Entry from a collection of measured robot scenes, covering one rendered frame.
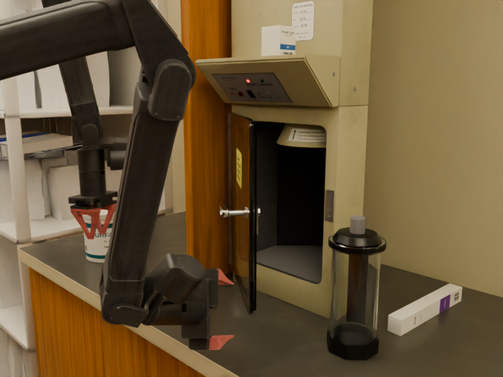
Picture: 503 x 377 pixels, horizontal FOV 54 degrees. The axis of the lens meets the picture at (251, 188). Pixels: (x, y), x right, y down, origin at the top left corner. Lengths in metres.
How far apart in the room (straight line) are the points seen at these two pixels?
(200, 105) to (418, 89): 0.59
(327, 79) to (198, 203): 0.48
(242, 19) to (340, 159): 0.41
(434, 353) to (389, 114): 0.69
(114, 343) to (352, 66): 0.89
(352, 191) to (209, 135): 0.40
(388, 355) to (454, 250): 0.49
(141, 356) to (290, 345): 0.40
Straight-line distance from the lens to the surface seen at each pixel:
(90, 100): 1.11
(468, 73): 1.38
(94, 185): 1.15
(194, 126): 1.24
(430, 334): 1.15
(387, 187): 1.50
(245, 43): 1.22
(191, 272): 0.79
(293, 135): 1.14
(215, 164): 1.29
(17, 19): 0.60
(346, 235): 0.94
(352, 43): 1.07
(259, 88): 1.09
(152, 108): 0.59
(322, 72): 0.99
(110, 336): 1.39
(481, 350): 1.13
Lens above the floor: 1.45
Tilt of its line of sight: 12 degrees down
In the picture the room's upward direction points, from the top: straight up
